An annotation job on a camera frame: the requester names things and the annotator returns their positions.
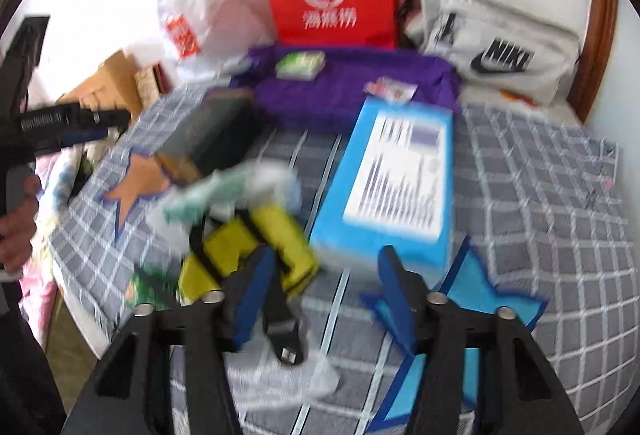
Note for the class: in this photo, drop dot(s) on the person's left forearm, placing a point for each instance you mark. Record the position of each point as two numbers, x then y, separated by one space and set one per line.
25 365

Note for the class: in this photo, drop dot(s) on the grey plaid bedsheet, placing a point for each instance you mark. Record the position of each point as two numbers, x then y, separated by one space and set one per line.
525 195

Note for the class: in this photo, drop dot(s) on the pink quilt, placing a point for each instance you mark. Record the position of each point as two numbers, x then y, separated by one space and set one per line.
45 215

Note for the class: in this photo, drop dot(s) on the green tissue packet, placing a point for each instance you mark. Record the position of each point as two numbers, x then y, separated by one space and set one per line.
300 65

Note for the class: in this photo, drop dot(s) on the clear plastic wrapper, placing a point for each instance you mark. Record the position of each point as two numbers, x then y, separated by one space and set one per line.
310 377

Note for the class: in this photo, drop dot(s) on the wooden headboard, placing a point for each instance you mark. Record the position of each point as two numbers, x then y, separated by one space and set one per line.
600 40

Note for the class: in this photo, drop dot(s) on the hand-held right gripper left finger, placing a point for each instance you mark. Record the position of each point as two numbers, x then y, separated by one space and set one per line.
252 300

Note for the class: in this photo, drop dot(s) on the dark brown box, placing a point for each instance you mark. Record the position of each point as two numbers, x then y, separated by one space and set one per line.
210 135

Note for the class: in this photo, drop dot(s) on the grey waist bag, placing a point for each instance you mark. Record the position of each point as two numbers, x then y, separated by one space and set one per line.
500 40

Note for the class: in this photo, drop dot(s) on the white printed cloth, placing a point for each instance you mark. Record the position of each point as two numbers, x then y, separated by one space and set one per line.
517 99

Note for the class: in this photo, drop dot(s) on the yellow fabric pad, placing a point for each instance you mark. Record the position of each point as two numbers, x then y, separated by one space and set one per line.
285 230

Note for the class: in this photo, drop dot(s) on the person's left hand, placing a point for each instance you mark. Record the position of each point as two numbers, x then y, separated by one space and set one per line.
15 235

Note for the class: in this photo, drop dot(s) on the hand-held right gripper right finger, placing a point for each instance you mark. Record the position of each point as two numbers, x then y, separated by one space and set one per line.
395 300

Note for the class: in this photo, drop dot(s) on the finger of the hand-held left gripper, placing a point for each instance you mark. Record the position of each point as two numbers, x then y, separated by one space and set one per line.
85 137
102 117

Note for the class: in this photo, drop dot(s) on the green snack packet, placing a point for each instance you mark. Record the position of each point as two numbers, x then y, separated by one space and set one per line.
150 290

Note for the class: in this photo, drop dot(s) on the white plastic bag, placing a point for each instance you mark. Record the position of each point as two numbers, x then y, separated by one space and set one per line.
200 0

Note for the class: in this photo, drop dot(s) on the brown cardboard box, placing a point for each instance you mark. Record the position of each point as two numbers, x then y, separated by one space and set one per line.
105 85

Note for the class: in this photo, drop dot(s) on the purple towel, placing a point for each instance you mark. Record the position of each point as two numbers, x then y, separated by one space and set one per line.
345 85

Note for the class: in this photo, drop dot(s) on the blue cardboard box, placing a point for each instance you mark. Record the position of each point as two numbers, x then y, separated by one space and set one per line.
390 175

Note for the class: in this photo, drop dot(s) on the white and green glove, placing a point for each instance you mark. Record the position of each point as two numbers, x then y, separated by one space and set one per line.
235 190

